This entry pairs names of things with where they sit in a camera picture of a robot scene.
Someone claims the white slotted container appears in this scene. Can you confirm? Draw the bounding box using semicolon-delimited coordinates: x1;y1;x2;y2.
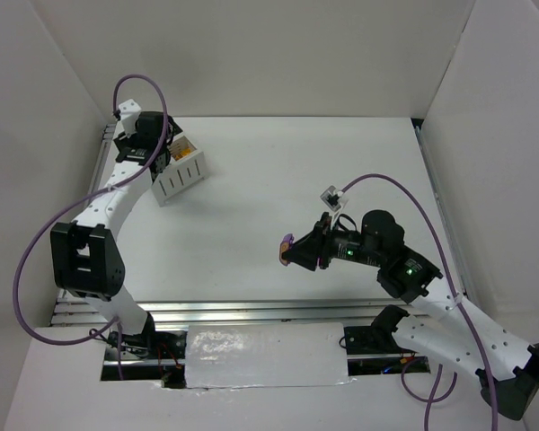
151;133;209;207

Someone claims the yellow rounded lego brick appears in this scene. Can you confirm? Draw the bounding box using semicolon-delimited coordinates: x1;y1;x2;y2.
172;147;192;161

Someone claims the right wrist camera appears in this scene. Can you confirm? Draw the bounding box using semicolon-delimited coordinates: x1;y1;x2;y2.
320;186;348;215

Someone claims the aluminium rail right side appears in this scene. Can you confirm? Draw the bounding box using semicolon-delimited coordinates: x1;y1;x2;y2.
411;118;468;297

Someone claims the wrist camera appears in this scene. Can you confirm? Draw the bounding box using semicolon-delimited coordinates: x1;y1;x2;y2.
116;99;142;136
320;186;348;215

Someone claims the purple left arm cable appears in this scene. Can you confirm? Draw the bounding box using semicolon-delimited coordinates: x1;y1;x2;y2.
12;75;170;381

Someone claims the white foam board front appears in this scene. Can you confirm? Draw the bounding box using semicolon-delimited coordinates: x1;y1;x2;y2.
185;322;349;389

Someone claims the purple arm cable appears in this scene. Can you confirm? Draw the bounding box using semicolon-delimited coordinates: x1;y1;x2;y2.
339;173;498;431
12;75;170;381

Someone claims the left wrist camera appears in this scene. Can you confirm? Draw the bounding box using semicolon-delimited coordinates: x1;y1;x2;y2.
116;99;142;136

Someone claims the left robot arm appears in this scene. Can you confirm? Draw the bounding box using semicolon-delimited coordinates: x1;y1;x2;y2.
50;111;173;356

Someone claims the aluminium rail left side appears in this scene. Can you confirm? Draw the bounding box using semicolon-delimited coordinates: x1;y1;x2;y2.
56;123;118;302

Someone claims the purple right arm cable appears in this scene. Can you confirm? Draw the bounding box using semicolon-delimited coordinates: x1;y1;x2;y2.
339;173;498;431

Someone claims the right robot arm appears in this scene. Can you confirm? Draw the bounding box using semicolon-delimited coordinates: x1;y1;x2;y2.
279;210;539;420

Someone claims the aluminium table rail front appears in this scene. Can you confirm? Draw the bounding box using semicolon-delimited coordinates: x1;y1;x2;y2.
51;299;432;327

